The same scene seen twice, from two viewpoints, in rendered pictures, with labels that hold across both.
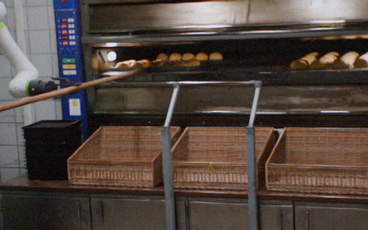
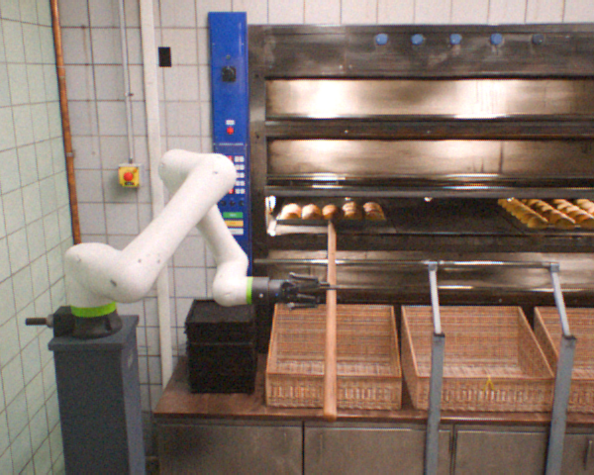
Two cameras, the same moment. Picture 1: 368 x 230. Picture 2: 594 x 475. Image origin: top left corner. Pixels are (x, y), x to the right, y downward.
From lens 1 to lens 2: 2.75 m
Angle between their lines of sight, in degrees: 18
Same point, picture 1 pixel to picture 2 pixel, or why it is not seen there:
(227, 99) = (458, 270)
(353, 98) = not seen: outside the picture
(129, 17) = (327, 157)
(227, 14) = (470, 159)
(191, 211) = (458, 442)
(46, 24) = not seen: hidden behind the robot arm
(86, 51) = (257, 202)
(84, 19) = (257, 157)
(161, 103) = (364, 274)
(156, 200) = (407, 429)
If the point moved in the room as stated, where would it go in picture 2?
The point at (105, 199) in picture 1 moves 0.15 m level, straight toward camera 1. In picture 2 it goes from (329, 429) to (346, 449)
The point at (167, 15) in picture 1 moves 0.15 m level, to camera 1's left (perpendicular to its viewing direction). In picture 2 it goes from (383, 156) to (351, 157)
